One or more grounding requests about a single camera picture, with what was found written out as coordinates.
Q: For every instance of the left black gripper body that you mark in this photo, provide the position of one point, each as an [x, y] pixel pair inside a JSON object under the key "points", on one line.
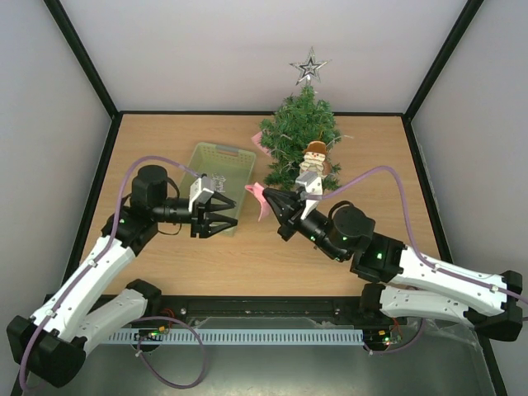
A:
{"points": [[198, 221]]}

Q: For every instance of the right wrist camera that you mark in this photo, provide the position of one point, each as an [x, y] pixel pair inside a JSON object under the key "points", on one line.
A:
{"points": [[311, 186]]}

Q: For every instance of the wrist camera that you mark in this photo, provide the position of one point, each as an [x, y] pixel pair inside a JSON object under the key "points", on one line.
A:
{"points": [[311, 186], [201, 190]]}

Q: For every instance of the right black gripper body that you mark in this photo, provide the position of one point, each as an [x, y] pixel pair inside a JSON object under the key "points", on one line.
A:
{"points": [[291, 219]]}

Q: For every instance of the light blue slotted cable duct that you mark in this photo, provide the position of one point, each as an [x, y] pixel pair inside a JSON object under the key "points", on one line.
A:
{"points": [[242, 337]]}

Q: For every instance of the silver spiral ornament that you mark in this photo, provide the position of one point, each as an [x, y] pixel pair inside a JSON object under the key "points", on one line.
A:
{"points": [[218, 182]]}

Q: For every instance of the small green christmas tree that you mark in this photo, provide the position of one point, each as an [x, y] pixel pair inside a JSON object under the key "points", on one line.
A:
{"points": [[303, 140]]}

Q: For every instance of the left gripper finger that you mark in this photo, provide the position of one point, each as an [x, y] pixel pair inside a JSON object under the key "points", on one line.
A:
{"points": [[217, 223], [220, 202]]}

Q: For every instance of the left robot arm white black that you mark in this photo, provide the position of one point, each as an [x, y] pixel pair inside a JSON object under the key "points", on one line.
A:
{"points": [[54, 342]]}

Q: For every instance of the silver star tree topper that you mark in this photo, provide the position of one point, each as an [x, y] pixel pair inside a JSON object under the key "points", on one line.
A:
{"points": [[309, 69]]}

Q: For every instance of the black aluminium frame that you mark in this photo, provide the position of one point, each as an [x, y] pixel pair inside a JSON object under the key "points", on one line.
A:
{"points": [[400, 281]]}

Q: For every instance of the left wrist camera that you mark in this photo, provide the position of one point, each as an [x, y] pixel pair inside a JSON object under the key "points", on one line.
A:
{"points": [[201, 190]]}

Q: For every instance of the brown hat snowman ornament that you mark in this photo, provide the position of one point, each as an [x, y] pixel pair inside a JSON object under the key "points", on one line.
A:
{"points": [[315, 159]]}

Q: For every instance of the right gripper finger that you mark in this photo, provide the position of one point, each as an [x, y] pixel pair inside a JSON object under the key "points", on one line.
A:
{"points": [[280, 212], [279, 197]]}

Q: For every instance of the pink heart ornament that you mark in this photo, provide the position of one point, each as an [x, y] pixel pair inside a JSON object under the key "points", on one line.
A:
{"points": [[257, 190]]}

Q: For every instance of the pink hat gnome ornament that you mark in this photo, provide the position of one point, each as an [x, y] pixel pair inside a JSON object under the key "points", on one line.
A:
{"points": [[257, 141]]}

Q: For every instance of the light green plastic basket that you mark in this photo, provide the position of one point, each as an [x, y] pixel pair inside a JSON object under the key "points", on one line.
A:
{"points": [[233, 163]]}

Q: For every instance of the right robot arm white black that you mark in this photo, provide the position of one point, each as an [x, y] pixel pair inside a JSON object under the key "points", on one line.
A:
{"points": [[400, 280]]}

